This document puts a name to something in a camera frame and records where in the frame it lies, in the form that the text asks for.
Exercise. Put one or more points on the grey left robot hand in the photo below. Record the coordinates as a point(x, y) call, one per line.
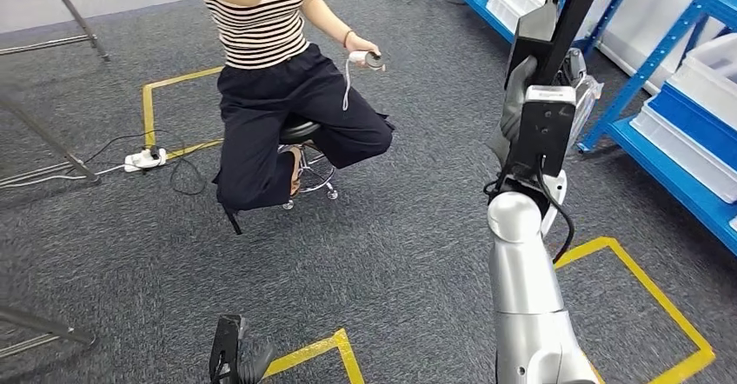
point(256, 370)

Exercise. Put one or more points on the person's left hand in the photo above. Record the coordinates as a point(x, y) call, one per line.
point(360, 45)

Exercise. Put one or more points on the white handheld controller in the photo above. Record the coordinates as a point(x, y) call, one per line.
point(360, 57)

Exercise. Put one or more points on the black plastic plate frame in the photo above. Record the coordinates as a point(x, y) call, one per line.
point(532, 36)

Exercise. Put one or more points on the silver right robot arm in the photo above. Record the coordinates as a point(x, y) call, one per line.
point(524, 283)

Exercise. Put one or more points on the person's left forearm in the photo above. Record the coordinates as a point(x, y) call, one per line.
point(334, 27)

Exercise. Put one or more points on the blue metal shelf rack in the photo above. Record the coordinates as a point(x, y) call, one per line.
point(662, 169)
point(472, 12)

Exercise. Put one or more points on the black chrome stool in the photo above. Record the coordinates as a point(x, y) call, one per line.
point(296, 131)

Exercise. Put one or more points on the person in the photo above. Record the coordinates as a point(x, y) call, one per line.
point(259, 111)

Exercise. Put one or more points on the white power strip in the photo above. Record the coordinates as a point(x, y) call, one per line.
point(141, 161)

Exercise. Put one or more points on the blue plastic bin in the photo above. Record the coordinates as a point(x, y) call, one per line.
point(697, 122)

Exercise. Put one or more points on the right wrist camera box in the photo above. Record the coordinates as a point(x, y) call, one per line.
point(544, 134)

